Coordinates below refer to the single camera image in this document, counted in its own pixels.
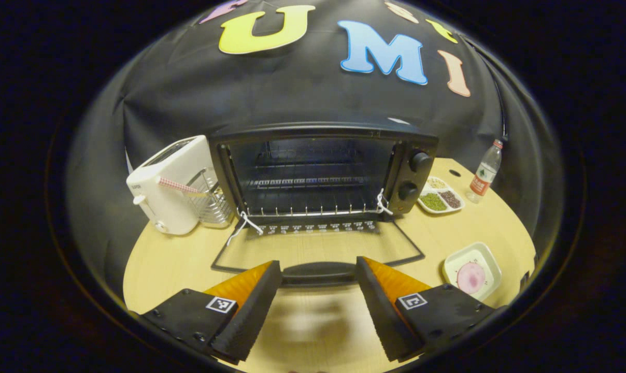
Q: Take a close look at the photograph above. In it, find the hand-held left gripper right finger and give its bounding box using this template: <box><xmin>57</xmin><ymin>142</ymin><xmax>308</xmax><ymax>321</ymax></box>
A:
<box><xmin>355</xmin><ymin>256</ymin><xmax>495</xmax><ymax>363</ymax></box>

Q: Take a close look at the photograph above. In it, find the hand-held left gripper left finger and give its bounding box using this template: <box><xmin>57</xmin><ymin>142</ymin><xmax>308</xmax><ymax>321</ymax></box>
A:
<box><xmin>129</xmin><ymin>260</ymin><xmax>282</xmax><ymax>365</ymax></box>

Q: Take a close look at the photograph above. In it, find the pink ham slice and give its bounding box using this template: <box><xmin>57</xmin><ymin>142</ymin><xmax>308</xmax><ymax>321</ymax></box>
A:
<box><xmin>457</xmin><ymin>262</ymin><xmax>486</xmax><ymax>295</ymax></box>

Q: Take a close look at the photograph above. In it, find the white square plate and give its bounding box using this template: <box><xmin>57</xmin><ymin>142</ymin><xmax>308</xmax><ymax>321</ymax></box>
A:
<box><xmin>443</xmin><ymin>241</ymin><xmax>503</xmax><ymax>302</ymax></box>

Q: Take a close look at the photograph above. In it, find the black electric oven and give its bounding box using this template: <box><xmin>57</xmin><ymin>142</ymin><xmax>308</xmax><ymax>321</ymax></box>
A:
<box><xmin>209</xmin><ymin>122</ymin><xmax>439</xmax><ymax>288</ymax></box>

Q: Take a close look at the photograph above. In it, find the white divided bean dish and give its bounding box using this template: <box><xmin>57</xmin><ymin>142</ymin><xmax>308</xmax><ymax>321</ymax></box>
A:
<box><xmin>418</xmin><ymin>176</ymin><xmax>466</xmax><ymax>214</ymax></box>

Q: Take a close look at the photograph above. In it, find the red checked stick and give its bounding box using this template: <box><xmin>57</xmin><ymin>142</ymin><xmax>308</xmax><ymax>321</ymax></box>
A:
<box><xmin>155</xmin><ymin>176</ymin><xmax>210</xmax><ymax>197</ymax></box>

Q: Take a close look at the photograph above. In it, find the clear plastic water bottle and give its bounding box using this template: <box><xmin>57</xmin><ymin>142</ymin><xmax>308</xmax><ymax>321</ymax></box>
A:
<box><xmin>466</xmin><ymin>139</ymin><xmax>504</xmax><ymax>204</ymax></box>

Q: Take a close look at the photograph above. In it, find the white toaster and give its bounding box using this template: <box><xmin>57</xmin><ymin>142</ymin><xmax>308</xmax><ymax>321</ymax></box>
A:
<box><xmin>126</xmin><ymin>135</ymin><xmax>220</xmax><ymax>236</ymax></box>

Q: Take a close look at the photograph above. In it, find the black backdrop cloth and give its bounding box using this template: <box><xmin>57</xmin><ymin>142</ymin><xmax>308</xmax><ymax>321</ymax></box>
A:
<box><xmin>67</xmin><ymin>0</ymin><xmax>562</xmax><ymax>291</ymax></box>

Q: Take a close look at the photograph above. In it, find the white string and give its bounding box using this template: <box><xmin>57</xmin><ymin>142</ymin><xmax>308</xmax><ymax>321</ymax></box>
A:
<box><xmin>375</xmin><ymin>188</ymin><xmax>394</xmax><ymax>216</ymax></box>
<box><xmin>226</xmin><ymin>210</ymin><xmax>264</xmax><ymax>247</ymax></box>

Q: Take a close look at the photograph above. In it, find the metal wire basket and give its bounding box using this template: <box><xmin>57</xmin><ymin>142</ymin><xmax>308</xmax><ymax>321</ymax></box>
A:
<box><xmin>186</xmin><ymin>167</ymin><xmax>236</xmax><ymax>229</ymax></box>

